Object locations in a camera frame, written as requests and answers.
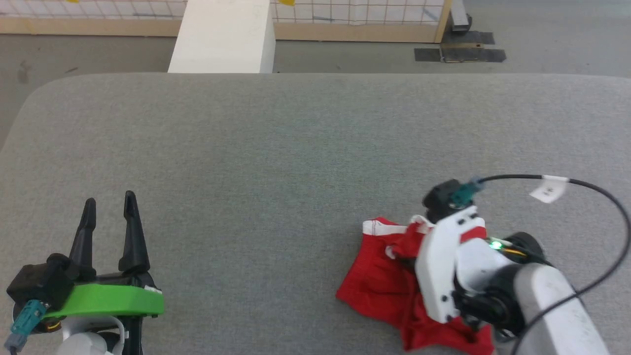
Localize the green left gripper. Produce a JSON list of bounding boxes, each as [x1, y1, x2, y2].
[[42, 190, 165, 319]]

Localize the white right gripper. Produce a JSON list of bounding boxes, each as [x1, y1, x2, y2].
[[415, 206, 488, 324]]

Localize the red shorts with white stripes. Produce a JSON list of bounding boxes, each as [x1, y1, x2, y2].
[[336, 216, 496, 355]]

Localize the grey fabric sofa cushion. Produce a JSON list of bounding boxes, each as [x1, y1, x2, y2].
[[0, 72, 631, 355]]

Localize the black floor plate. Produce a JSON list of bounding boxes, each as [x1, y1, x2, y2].
[[414, 47, 507, 64], [441, 31, 495, 45]]

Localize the white rectangular box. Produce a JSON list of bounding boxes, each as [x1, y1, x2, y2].
[[167, 0, 276, 74]]

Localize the grey metal partition foot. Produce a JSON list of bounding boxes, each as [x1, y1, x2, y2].
[[449, 0, 473, 32]]

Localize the white cable label tag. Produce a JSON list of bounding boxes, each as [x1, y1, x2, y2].
[[529, 175, 568, 204]]

